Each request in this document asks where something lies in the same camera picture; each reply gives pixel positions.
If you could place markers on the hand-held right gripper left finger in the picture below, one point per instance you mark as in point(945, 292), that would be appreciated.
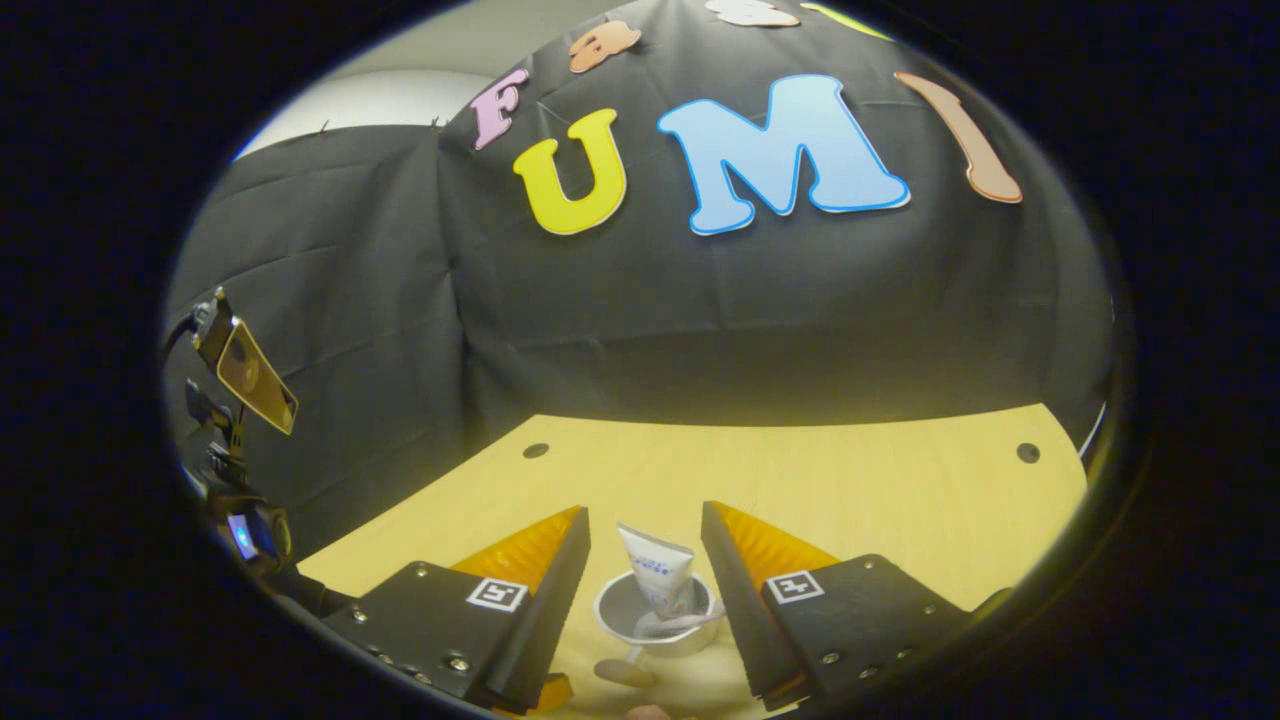
point(550, 610)

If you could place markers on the white cup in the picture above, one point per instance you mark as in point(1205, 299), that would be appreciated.
point(620, 610)

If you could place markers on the wooden desktop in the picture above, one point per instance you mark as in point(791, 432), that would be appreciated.
point(850, 480)

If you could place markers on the black backdrop cloth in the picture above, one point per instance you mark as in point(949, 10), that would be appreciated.
point(600, 330)

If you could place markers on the white toothpaste tube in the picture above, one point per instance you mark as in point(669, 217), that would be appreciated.
point(655, 565)

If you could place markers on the dark flat phone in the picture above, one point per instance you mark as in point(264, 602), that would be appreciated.
point(255, 375)

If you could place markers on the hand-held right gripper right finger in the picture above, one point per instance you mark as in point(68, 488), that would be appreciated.
point(740, 610)

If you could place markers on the white toothbrush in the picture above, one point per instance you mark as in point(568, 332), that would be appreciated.
point(690, 620)

